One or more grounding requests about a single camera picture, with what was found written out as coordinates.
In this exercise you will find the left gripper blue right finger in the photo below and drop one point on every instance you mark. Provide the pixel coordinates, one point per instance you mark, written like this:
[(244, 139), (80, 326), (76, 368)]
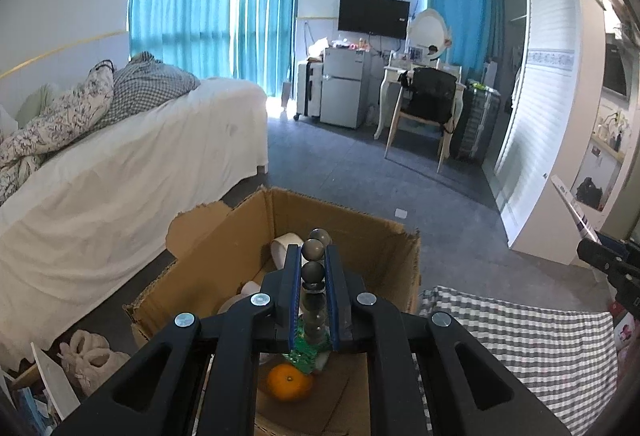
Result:
[(338, 301)]

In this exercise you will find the floral quilt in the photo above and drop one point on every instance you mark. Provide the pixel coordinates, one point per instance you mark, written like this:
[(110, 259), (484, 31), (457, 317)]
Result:
[(64, 120)]

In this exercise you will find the beige plush slippers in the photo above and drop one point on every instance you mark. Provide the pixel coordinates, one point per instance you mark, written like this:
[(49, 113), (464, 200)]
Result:
[(88, 360)]

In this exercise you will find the bed with white sheet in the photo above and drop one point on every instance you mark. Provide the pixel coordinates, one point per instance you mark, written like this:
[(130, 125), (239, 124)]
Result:
[(96, 213)]

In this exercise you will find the checkered tablecloth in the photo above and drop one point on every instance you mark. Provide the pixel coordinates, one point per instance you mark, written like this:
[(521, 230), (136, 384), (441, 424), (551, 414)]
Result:
[(567, 359)]

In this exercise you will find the round vanity mirror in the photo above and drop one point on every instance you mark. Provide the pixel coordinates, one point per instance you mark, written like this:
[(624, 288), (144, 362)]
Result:
[(427, 37)]

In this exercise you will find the wooden chair black jacket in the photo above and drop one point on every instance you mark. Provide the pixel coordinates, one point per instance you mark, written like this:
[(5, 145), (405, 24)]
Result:
[(426, 98)]

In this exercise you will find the green snack packet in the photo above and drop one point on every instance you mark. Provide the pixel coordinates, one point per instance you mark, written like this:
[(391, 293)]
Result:
[(309, 358)]

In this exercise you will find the white louvered wardrobe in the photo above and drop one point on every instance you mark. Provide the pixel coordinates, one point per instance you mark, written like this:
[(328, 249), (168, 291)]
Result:
[(544, 95)]

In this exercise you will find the black wall television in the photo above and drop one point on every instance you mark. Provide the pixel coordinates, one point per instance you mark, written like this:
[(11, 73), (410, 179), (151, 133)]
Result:
[(386, 18)]

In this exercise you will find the orange fruit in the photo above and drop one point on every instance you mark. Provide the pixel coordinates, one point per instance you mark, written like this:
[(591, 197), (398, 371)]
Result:
[(286, 383)]

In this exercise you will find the grey striped pillow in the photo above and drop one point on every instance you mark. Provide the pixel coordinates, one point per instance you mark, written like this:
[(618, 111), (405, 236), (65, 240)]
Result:
[(143, 84)]

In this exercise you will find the blue window curtain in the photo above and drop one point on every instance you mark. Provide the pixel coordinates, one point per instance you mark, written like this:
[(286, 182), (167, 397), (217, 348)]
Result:
[(248, 39)]

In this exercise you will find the dark drawer cabinet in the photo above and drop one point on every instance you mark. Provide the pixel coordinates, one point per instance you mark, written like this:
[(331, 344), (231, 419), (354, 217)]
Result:
[(472, 136)]

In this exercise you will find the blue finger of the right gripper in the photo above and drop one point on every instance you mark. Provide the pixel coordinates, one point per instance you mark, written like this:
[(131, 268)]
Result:
[(599, 256)]

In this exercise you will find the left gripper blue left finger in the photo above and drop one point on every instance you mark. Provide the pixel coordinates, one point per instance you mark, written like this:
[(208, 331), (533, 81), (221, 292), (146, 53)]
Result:
[(287, 303)]

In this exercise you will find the silver mini fridge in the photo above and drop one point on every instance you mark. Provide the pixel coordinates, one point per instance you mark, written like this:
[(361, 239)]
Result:
[(345, 87)]

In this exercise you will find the black range hood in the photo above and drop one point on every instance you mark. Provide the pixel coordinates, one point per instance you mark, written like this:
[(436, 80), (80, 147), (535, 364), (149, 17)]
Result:
[(614, 77)]

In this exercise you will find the white tape roll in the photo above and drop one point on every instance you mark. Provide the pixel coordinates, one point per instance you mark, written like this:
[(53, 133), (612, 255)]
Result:
[(279, 247)]

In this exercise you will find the white dressing table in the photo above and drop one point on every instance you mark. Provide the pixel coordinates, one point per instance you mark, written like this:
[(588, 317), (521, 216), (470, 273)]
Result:
[(391, 87)]

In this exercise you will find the white cylindrical bottle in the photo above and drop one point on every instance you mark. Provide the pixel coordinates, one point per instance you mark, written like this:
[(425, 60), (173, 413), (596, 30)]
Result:
[(250, 288)]

